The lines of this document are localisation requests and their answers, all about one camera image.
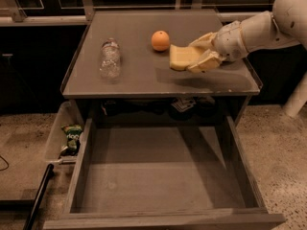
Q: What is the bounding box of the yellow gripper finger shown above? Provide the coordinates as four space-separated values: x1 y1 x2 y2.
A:
190 33 217 49
187 49 225 73

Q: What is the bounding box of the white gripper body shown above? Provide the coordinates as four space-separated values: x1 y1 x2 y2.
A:
213 21 248 62

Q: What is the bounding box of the yellow sponge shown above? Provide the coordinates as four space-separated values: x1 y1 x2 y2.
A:
169 45 204 71

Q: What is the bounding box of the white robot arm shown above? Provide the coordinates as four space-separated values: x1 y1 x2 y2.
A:
187 0 307 73

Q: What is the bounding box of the white robot base leg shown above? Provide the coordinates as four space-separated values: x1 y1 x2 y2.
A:
283 73 307 118

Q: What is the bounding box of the grey cabinet with counter top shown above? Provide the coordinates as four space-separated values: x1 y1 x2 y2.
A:
59 9 263 129

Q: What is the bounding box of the open grey top drawer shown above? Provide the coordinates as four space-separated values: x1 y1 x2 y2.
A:
43 116 285 230

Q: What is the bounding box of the orange fruit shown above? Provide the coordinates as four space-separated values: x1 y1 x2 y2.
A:
151 31 170 52

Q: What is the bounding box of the dark clutter inside cabinet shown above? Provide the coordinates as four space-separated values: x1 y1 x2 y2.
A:
101 97 219 121

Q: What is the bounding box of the clear plastic water bottle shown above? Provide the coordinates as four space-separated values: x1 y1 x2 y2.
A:
100 38 121 79

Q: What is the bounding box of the green chip bag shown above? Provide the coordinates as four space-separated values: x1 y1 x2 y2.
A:
60 125 83 156

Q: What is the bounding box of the black pole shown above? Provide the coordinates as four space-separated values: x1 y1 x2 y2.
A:
23 164 54 230

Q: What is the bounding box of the metal window frame railing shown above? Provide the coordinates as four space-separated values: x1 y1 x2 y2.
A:
0 0 289 28

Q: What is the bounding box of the black cable on floor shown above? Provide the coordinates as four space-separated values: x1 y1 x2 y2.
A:
0 156 10 173

